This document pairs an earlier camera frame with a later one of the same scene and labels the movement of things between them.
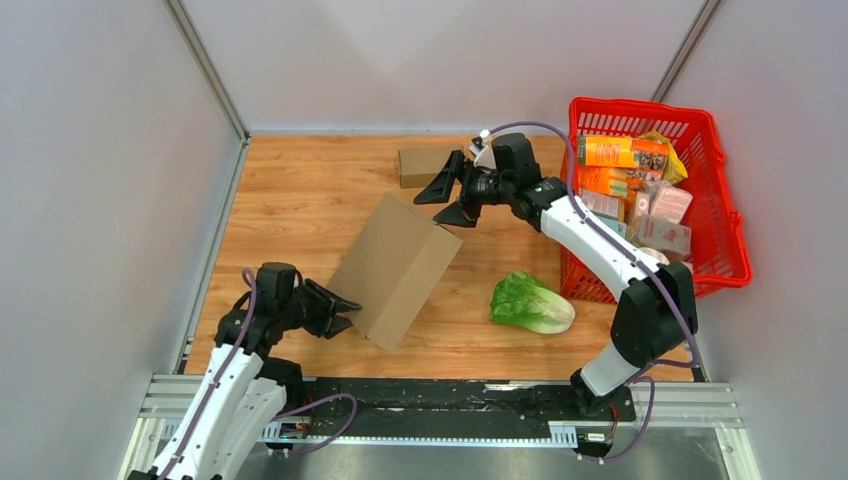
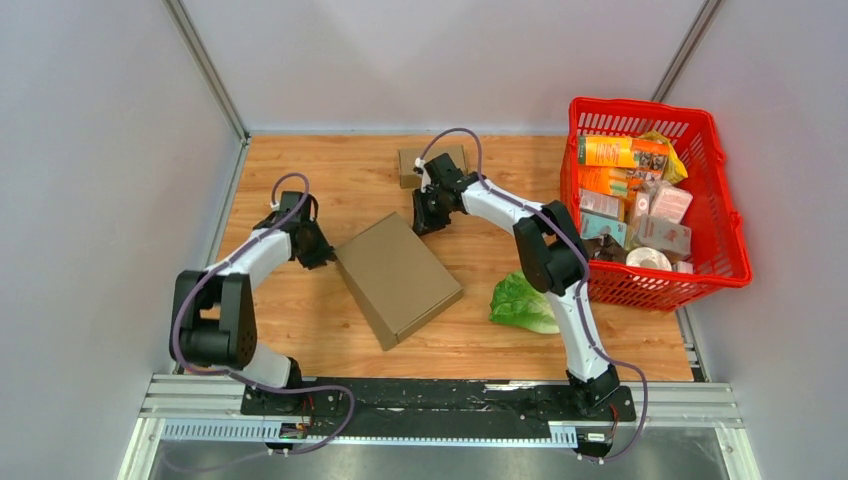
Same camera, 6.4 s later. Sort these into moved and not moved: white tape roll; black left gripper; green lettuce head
Moved: black left gripper
Not moved: white tape roll; green lettuce head
